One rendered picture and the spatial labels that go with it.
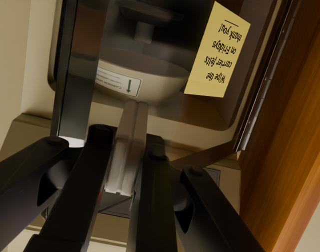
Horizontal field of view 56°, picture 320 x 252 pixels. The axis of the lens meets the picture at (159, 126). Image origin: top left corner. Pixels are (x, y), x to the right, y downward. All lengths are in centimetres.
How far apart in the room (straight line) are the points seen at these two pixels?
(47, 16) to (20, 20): 48
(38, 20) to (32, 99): 10
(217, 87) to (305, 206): 20
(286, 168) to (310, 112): 8
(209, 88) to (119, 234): 21
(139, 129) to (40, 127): 29
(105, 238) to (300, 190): 24
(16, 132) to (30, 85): 7
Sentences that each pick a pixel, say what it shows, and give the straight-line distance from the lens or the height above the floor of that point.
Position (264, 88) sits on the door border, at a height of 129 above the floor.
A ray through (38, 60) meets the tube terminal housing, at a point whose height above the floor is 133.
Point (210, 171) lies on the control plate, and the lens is 43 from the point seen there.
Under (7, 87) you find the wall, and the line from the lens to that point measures 95.
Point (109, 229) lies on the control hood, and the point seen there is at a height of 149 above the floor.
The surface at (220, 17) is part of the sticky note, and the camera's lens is 27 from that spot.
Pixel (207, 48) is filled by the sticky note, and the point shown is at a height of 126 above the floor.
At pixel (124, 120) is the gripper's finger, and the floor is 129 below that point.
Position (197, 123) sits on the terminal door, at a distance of 30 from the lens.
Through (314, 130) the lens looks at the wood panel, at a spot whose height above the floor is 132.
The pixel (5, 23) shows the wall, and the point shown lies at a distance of 92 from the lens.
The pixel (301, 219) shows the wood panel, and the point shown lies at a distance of 44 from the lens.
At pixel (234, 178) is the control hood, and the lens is 44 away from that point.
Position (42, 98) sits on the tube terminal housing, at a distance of 45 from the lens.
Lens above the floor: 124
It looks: 20 degrees up
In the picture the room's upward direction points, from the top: 165 degrees counter-clockwise
